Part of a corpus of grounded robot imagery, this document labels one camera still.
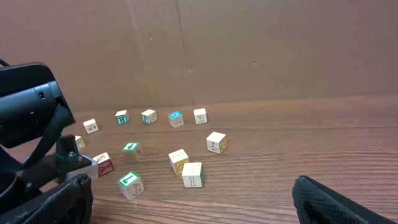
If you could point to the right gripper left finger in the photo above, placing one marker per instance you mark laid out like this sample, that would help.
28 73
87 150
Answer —
69 202

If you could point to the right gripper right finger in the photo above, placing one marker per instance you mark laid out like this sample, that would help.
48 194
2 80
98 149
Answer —
318 204

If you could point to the number 2 wooden block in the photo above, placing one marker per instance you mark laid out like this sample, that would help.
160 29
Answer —
105 164

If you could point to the wooden block yellow blue side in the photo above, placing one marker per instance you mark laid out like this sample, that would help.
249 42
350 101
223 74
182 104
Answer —
90 126

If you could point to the red E wooden block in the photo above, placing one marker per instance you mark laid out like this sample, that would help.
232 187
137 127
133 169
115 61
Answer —
193 175

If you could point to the green L wooden block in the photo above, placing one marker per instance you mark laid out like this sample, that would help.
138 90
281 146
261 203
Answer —
131 185

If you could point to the green 4 wooden block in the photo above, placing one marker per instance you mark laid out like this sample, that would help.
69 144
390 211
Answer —
133 151

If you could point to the green R wooden block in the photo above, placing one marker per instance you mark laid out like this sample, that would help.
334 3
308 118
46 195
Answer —
122 117

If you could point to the plain X wooden block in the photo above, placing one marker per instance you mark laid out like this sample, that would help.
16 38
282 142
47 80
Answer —
177 160

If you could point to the dark side wooden block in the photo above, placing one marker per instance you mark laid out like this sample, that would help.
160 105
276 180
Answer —
216 142

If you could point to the green J wooden block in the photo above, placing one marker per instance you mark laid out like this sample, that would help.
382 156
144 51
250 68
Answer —
149 116

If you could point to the blue top wooden block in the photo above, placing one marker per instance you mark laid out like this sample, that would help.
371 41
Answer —
176 119

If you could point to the cardboard back panel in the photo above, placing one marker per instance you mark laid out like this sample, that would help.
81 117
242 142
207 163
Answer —
112 55

